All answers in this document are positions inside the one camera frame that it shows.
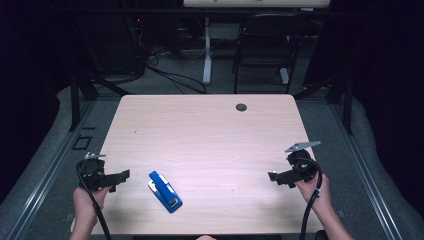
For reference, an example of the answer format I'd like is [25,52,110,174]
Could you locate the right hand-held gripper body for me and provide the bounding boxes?
[284,140,322,184]

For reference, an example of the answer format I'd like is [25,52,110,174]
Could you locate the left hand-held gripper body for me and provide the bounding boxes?
[76,152,116,193]

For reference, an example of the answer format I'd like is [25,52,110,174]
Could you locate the blue stapler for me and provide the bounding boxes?
[148,170,184,214]

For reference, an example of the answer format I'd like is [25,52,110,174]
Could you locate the person's left hand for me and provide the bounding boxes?
[73,185,113,226]

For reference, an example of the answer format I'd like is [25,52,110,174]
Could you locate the person's right hand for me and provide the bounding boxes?
[294,173,333,215]

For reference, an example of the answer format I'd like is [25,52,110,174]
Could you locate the black metal stand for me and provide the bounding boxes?
[68,70,132,132]
[293,70,355,136]

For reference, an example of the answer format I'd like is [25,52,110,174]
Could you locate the white desk leg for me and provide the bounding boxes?
[279,67,291,85]
[202,17,214,86]

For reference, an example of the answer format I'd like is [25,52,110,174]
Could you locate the dark curtain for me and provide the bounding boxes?
[0,0,78,204]
[351,0,424,218]

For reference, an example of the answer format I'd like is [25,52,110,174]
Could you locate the black folding chair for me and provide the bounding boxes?
[232,13,310,95]

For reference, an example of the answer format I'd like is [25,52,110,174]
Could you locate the dark equipment cabinet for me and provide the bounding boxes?
[75,13,145,76]

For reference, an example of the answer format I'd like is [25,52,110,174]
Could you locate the left hand-held gripper black cable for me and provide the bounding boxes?
[75,159,113,240]

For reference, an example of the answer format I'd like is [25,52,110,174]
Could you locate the hand-held gripper black cable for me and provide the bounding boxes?
[75,159,113,240]
[298,159,324,240]

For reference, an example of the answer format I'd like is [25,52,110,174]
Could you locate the right hand-held gripper black cable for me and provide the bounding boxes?
[298,159,324,240]

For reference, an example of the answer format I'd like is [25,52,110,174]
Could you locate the aluminium floor rail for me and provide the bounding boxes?
[5,99,98,240]
[328,99,405,240]

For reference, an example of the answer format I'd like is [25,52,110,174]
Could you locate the black floor cables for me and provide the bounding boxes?
[145,49,208,95]

